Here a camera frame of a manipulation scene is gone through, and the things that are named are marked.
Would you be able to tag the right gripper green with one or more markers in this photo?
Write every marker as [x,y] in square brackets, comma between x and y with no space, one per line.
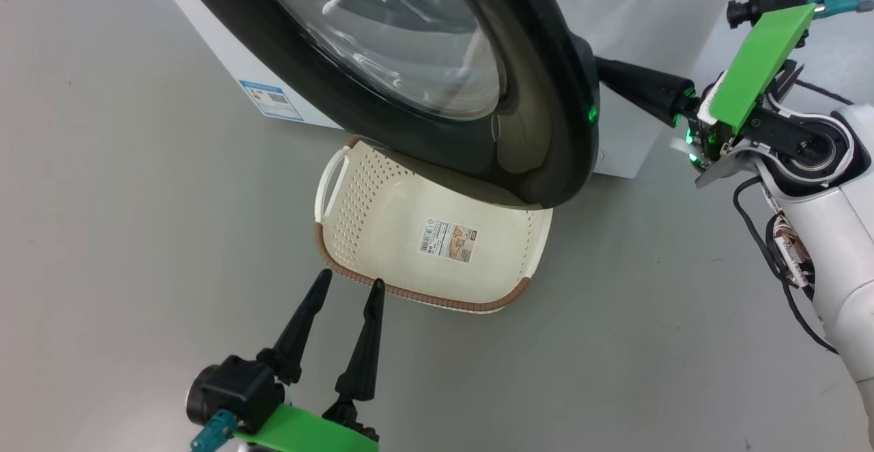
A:
[758,63]

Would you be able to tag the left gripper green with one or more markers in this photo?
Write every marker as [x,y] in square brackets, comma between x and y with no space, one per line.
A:
[300,431]

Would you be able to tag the black round glass washer door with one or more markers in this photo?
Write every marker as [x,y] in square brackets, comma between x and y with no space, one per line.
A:
[546,131]

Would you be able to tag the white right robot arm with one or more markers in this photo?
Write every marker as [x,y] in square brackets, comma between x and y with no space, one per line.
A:
[840,247]

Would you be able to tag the white front-load washing machine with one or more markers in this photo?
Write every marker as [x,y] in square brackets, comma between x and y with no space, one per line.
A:
[635,22]

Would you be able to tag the cream perforated laundry basket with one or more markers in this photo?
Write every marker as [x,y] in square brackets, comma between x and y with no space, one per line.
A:
[382,233]

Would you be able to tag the barcode product sticker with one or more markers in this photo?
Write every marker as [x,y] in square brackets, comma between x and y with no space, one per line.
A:
[448,240]

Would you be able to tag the blue energy label sticker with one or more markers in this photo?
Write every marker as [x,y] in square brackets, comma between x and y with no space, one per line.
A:
[272,100]

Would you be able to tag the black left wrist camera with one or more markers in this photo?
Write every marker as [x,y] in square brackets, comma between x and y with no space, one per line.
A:
[235,390]

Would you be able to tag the teal left camera connector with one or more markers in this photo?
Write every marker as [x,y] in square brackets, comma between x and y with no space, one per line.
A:
[213,433]

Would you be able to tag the teal camera connector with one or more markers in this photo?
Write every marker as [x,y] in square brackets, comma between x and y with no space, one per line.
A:
[213,433]
[836,1]

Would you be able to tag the teal right camera connector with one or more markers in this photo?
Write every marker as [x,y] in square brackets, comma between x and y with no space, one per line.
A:
[836,1]

